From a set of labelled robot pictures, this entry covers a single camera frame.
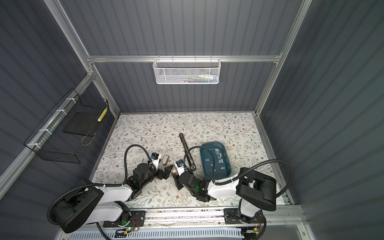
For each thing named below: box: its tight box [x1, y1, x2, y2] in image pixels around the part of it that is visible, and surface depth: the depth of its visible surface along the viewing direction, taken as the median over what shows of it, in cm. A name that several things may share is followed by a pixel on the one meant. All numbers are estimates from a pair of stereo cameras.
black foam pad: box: [63, 112, 102, 136], surface depth 77 cm
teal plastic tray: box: [200, 141, 232, 181], surface depth 94 cm
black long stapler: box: [179, 132, 197, 171], surface depth 101 cm
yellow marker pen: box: [97, 107, 108, 122], surface depth 82 cm
